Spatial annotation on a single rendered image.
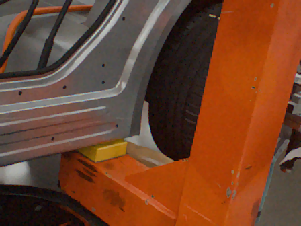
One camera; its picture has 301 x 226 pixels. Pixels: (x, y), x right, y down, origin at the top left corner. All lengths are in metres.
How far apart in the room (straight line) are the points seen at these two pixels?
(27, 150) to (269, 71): 0.70
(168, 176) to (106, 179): 0.25
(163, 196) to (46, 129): 0.38
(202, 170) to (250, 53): 0.34
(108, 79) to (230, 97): 0.49
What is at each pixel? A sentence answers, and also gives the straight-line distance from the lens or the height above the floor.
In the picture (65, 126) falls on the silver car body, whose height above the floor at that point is 0.83.
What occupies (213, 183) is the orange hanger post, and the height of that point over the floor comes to 0.84.
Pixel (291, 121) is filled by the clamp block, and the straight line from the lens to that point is 1.78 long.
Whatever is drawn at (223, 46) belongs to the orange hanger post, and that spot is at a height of 1.19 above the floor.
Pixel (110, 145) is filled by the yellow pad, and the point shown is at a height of 0.73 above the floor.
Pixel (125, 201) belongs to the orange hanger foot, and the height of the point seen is 0.64.
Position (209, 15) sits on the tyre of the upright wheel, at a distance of 1.99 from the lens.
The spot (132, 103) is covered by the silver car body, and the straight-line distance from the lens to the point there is 1.78.
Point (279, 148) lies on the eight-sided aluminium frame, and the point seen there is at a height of 0.67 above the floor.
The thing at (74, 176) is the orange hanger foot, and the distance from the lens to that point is 1.86.
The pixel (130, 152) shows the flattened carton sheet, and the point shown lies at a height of 0.01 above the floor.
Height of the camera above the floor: 1.48
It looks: 20 degrees down
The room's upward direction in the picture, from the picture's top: 12 degrees clockwise
